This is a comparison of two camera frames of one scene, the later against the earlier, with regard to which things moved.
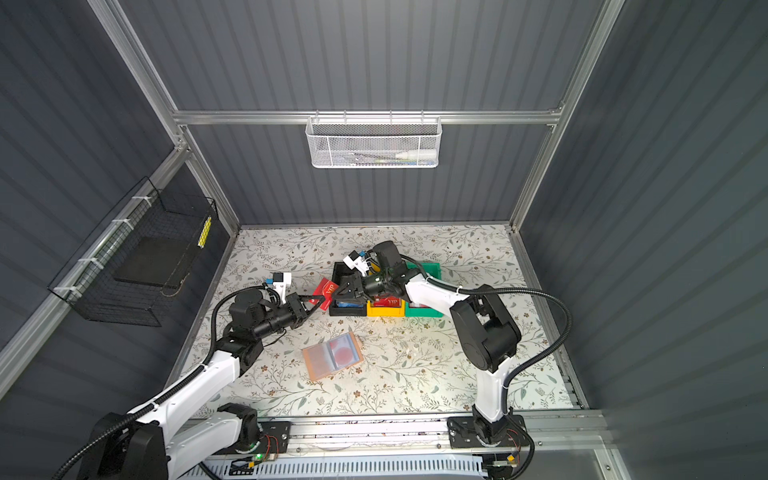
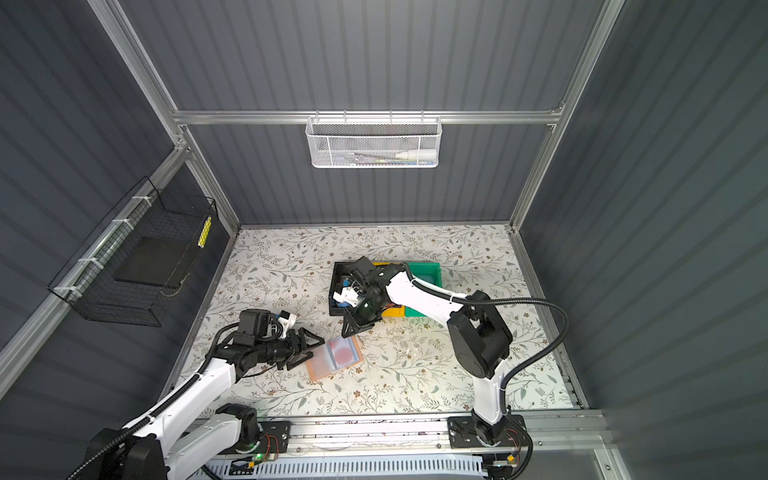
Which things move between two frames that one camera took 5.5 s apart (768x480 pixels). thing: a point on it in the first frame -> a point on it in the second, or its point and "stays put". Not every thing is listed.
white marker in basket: (418, 154) stays put
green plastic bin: (433, 270) stays put
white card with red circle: (343, 351) stays put
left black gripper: (297, 309) -> (302, 340)
